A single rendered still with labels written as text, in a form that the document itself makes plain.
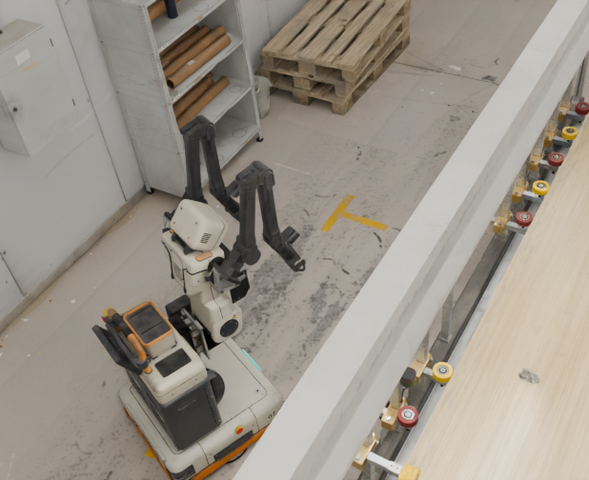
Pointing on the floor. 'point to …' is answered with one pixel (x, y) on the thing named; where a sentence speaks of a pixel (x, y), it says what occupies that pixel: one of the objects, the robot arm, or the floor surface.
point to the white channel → (406, 264)
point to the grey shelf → (152, 107)
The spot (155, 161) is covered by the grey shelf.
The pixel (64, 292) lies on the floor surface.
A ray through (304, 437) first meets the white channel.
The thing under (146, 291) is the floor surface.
